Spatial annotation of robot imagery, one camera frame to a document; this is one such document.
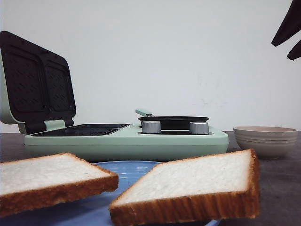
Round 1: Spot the beige ribbed bowl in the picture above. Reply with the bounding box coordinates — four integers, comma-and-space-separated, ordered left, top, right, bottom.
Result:
233, 126, 298, 159

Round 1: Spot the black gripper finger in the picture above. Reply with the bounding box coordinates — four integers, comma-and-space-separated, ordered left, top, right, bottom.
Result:
271, 0, 301, 47
287, 40, 301, 60

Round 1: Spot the black frying pan green handle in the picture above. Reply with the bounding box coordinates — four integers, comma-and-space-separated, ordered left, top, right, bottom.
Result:
135, 108, 209, 130

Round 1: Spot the mint green breakfast maker base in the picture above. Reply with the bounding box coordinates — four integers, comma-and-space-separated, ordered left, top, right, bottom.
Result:
24, 123, 229, 161

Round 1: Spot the white bread slice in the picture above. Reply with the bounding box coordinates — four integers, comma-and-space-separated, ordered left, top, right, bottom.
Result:
0, 153, 119, 217
109, 149, 260, 226

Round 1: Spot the silver control knob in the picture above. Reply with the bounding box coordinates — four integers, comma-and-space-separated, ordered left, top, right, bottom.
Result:
142, 121, 161, 134
190, 121, 209, 135

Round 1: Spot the right silver control knob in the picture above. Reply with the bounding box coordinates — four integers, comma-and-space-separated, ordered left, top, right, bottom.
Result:
190, 121, 209, 135

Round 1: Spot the blue round plate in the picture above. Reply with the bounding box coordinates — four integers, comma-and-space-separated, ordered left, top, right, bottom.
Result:
0, 160, 221, 226

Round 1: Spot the left silver control knob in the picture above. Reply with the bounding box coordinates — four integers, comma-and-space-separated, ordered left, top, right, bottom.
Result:
142, 121, 161, 134

